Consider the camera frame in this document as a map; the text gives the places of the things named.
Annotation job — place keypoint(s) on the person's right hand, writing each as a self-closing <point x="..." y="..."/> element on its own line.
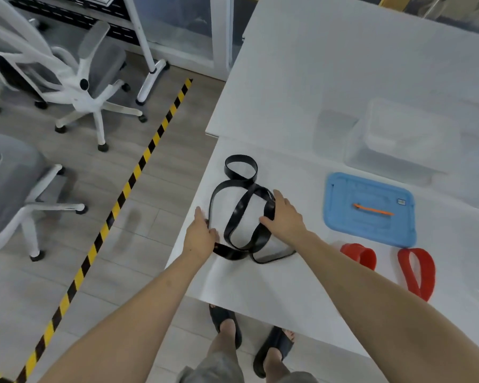
<point x="288" y="223"/>

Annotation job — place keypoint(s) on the person's left hand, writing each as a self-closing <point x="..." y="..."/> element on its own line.
<point x="198" y="239"/>

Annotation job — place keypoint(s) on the person's right thumb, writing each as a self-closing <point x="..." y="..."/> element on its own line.
<point x="267" y="224"/>

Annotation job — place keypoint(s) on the person's left thumb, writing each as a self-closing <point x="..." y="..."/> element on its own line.
<point x="214" y="236"/>

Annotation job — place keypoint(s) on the black resistance band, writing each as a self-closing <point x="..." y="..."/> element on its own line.
<point x="244" y="203"/>

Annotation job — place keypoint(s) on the person's right forearm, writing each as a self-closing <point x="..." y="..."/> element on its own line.
<point x="383" y="307"/>

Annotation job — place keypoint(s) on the person's left forearm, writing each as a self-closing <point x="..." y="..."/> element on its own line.
<point x="135" y="319"/>

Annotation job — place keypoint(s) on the black left slipper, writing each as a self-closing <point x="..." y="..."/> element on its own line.
<point x="218" y="315"/>

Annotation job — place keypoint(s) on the black slipper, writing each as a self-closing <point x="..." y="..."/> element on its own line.
<point x="218" y="315"/>
<point x="277" y="339"/>

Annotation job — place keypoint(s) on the blue plastic lid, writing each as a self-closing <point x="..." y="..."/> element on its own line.
<point x="367" y="227"/>

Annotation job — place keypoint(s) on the person's left leg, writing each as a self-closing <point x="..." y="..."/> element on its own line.
<point x="225" y="339"/>

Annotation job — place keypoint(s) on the person's leg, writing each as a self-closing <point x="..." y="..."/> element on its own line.
<point x="274" y="364"/>
<point x="225" y="339"/>

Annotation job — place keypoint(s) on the orange pen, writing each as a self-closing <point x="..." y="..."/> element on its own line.
<point x="373" y="210"/>

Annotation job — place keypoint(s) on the yellow black floor tape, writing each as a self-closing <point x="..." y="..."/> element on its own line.
<point x="103" y="231"/>

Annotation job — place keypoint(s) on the black right slipper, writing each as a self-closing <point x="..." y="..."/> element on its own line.
<point x="277" y="339"/>

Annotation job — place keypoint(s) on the grey shorts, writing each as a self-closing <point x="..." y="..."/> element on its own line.
<point x="215" y="368"/>

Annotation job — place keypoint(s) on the person's right leg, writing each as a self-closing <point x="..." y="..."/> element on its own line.
<point x="274" y="364"/>

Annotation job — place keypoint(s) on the clear plastic container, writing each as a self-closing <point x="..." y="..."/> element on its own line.
<point x="403" y="147"/>

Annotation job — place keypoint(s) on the red resistance band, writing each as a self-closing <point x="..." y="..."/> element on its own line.
<point x="427" y="271"/>

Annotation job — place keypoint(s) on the white stand leg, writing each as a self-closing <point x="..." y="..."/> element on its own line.
<point x="149" y="81"/>

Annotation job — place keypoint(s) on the white grey office chair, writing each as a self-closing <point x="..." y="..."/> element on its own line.
<point x="99" y="71"/>

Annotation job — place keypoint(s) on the white framed glass partition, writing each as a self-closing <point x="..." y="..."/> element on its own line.
<point x="183" y="31"/>

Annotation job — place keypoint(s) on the black perforated panel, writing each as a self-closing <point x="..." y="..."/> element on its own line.
<point x="76" y="19"/>

